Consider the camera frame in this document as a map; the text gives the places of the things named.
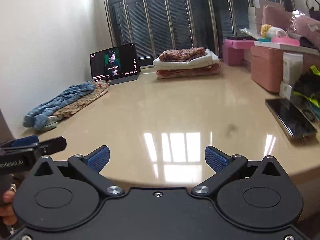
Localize beige crochet garment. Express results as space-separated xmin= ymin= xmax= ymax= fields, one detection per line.
xmin=42 ymin=80 xmax=111 ymax=131

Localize white flat board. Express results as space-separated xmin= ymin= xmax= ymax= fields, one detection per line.
xmin=254 ymin=41 xmax=319 ymax=56

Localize pink bag in plastic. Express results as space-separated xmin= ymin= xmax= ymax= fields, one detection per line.
xmin=287 ymin=10 xmax=319 ymax=49

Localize tablet showing video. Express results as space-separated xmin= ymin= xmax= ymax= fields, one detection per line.
xmin=89 ymin=43 xmax=140 ymax=85

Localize magenta pink box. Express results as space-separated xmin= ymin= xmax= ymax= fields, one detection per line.
xmin=222 ymin=39 xmax=254 ymax=66

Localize blue knitted garment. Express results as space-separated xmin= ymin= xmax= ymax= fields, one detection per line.
xmin=23 ymin=81 xmax=96 ymax=132

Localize folded pink floral cloth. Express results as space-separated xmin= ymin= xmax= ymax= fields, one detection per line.
xmin=156 ymin=63 xmax=221 ymax=79

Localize pink upright cushion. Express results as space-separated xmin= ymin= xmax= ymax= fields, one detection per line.
xmin=261 ymin=5 xmax=292 ymax=30

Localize yellow white plush toy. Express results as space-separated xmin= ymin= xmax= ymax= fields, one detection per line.
xmin=260 ymin=24 xmax=288 ymax=40

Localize black smartphone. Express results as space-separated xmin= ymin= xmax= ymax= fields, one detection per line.
xmin=265 ymin=98 xmax=317 ymax=140

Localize stacked white boxes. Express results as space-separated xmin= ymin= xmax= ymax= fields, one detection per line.
xmin=247 ymin=0 xmax=284 ymax=34

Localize white small carton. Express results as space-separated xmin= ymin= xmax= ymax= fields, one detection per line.
xmin=279 ymin=52 xmax=303 ymax=100

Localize folded white cloth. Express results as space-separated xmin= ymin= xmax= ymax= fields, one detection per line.
xmin=153 ymin=49 xmax=220 ymax=70

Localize large salmon pink box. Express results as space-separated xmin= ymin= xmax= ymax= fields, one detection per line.
xmin=250 ymin=45 xmax=320 ymax=94

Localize pink plastic tray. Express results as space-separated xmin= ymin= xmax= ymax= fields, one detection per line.
xmin=271 ymin=36 xmax=300 ymax=47

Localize person's left hand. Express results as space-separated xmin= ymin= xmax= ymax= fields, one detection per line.
xmin=0 ymin=184 xmax=17 ymax=226

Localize neon yellow black garment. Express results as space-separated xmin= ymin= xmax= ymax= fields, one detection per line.
xmin=293 ymin=65 xmax=320 ymax=118

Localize floral patterned dress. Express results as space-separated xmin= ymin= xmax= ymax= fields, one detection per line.
xmin=159 ymin=47 xmax=206 ymax=62

